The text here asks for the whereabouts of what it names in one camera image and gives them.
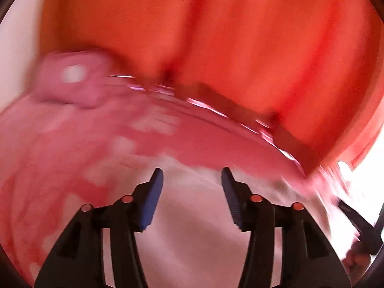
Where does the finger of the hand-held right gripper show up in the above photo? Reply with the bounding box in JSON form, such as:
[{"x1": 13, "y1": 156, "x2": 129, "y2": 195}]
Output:
[{"x1": 338, "y1": 201, "x2": 384, "y2": 255}]

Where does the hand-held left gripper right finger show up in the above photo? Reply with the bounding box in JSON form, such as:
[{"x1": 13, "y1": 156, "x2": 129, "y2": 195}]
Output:
[{"x1": 221, "y1": 167, "x2": 351, "y2": 288}]

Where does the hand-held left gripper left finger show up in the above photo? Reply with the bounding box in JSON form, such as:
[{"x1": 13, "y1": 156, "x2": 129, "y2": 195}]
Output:
[{"x1": 34, "y1": 168, "x2": 164, "y2": 288}]

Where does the white small garment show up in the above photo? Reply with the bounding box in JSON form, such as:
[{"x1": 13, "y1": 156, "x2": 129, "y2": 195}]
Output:
[{"x1": 112, "y1": 154, "x2": 345, "y2": 288}]

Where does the pink patterned blanket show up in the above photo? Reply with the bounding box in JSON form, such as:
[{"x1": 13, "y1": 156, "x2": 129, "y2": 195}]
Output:
[{"x1": 0, "y1": 76, "x2": 336, "y2": 288}]

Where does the pink pillow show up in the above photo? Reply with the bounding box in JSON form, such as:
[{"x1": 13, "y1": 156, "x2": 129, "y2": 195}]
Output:
[{"x1": 35, "y1": 48, "x2": 118, "y2": 109}]

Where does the orange curtain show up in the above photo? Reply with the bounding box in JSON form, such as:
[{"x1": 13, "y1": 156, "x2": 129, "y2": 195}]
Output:
[{"x1": 39, "y1": 0, "x2": 384, "y2": 176}]

